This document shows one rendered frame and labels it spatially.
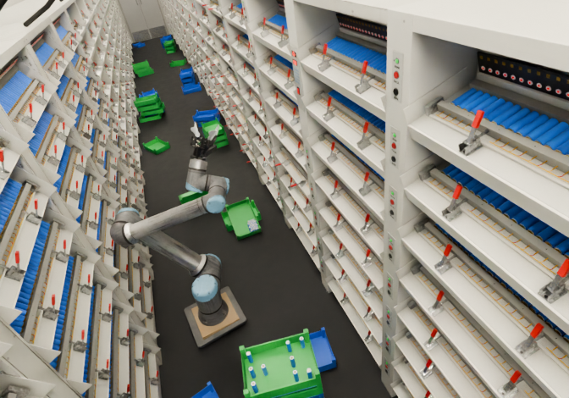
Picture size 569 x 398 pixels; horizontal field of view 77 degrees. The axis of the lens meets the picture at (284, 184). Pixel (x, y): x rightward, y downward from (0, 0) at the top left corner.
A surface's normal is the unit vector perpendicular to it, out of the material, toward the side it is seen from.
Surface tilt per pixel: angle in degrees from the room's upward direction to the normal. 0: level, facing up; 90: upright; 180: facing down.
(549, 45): 90
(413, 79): 90
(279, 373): 0
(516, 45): 90
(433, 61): 90
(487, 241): 18
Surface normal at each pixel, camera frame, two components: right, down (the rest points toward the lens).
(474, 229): -0.43, -0.66
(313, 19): 0.36, 0.50
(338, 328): -0.15, -0.80
